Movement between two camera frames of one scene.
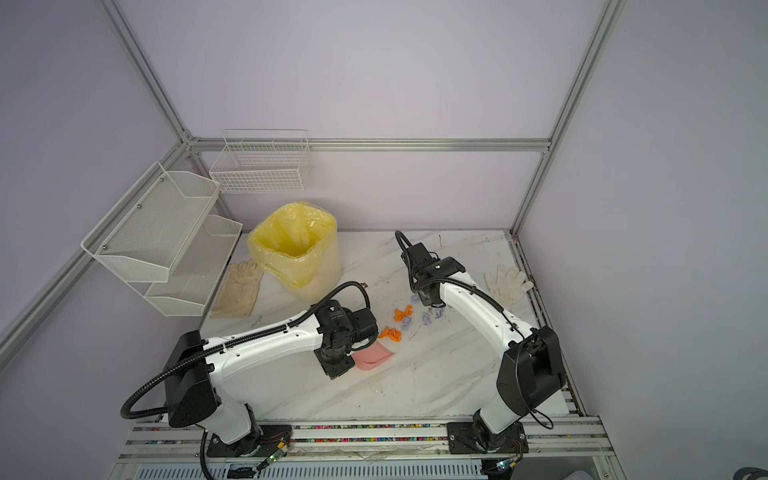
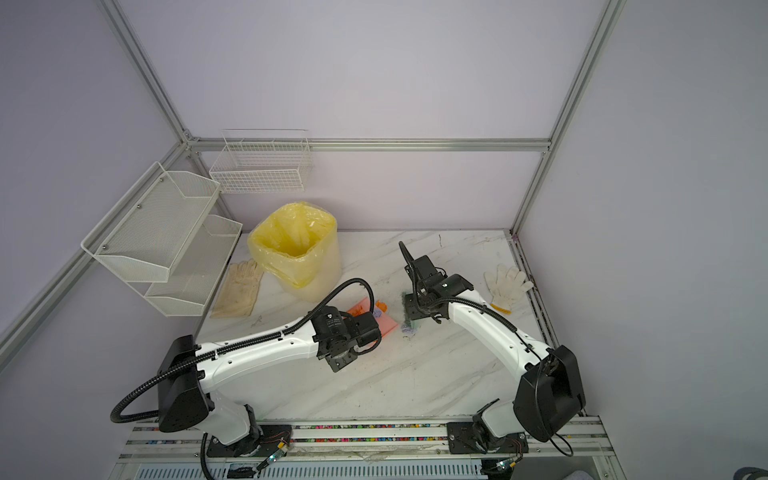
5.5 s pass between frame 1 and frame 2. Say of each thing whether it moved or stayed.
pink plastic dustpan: moved
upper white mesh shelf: stayed
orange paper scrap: moved
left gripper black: stayed
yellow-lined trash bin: stayed
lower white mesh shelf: stayed
